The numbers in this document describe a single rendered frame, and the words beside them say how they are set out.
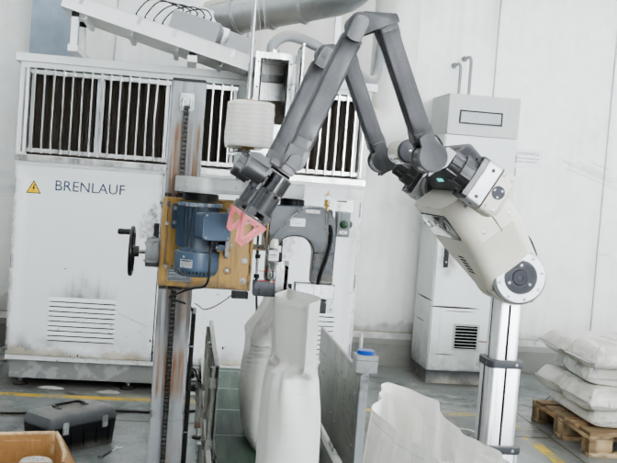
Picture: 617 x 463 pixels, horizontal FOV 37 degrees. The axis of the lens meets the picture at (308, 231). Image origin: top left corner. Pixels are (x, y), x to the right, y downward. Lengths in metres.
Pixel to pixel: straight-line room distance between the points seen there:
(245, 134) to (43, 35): 4.05
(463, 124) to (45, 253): 3.11
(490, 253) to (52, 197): 3.90
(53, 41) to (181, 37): 1.51
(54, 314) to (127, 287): 0.48
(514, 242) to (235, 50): 3.34
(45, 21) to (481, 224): 4.90
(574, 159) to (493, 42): 1.16
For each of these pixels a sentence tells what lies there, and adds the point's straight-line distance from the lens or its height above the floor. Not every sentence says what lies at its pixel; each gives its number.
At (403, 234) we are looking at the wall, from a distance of 7.54.
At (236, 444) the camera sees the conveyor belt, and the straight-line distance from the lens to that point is 3.78.
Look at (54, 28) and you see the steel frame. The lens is 7.02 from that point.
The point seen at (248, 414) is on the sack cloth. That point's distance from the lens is 3.71.
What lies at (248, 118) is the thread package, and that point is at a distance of 3.12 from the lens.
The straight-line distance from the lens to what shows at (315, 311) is 2.99.
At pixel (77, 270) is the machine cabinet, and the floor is 0.76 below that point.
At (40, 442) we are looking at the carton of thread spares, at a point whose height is 0.20.
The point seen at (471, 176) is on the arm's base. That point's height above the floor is 1.47.
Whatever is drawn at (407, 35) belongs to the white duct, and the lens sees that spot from 6.57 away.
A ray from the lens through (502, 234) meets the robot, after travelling 2.65.
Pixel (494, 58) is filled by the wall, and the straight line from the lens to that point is 7.78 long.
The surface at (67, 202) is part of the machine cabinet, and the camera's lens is 6.08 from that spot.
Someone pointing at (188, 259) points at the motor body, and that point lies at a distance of 3.12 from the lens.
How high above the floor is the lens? 1.43
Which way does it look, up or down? 3 degrees down
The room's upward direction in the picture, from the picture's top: 4 degrees clockwise
